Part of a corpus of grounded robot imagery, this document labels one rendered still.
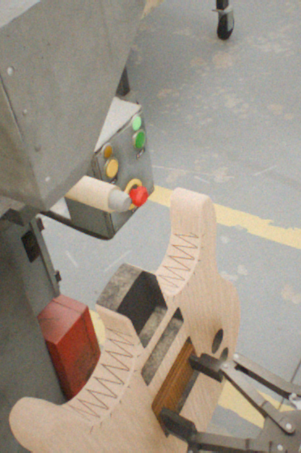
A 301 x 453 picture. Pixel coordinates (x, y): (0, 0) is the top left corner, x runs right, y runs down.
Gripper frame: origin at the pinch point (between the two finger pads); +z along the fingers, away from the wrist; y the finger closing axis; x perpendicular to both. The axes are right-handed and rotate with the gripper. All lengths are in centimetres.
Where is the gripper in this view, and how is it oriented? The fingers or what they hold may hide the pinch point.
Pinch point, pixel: (180, 387)
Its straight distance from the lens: 82.7
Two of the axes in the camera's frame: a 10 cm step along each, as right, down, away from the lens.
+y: 5.0, -7.4, 4.5
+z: -8.4, -2.9, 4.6
